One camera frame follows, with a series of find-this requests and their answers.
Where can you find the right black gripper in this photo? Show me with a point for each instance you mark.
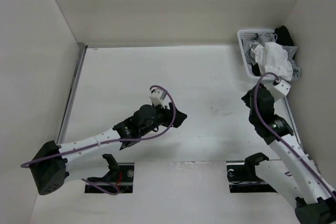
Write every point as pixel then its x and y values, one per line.
pixel 247 98

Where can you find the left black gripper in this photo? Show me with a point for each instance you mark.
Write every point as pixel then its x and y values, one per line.
pixel 168 113

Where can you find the white tank top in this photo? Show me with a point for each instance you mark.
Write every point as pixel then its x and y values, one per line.
pixel 272 58

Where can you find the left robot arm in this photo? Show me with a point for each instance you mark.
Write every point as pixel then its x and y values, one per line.
pixel 92 159

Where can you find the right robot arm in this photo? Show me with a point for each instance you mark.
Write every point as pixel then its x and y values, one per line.
pixel 304 189

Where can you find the grey tank top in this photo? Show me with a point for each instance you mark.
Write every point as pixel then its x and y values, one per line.
pixel 245 36

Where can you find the black tank top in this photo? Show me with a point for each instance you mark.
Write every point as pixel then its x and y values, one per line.
pixel 283 36

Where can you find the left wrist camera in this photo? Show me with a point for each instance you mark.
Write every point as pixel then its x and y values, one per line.
pixel 157 97

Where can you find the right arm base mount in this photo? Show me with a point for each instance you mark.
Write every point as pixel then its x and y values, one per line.
pixel 242 177

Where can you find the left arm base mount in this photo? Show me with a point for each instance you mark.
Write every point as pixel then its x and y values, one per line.
pixel 114 175

